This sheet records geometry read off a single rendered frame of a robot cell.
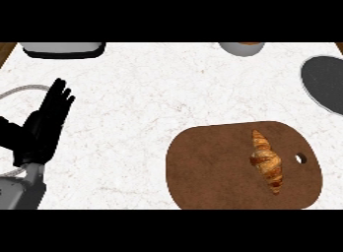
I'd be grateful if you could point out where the grey round bowl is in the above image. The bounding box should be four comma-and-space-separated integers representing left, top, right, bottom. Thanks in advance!
218, 41, 268, 58

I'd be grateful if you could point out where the brown wooden cutting board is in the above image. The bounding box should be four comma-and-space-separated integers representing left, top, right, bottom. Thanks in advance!
164, 120, 324, 211

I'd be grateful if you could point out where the pale grey black-based appliance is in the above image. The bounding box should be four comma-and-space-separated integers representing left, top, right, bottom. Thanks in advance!
18, 41, 108, 60

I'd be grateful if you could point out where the dark grey round pan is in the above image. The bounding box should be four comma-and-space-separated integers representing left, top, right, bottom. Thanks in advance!
300, 54, 343, 119

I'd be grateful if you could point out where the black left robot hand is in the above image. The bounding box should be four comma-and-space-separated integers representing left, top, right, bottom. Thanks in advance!
0, 78, 77, 168

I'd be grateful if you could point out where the golden brown croissant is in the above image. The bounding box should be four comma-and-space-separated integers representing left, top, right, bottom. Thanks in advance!
249, 129, 286, 197

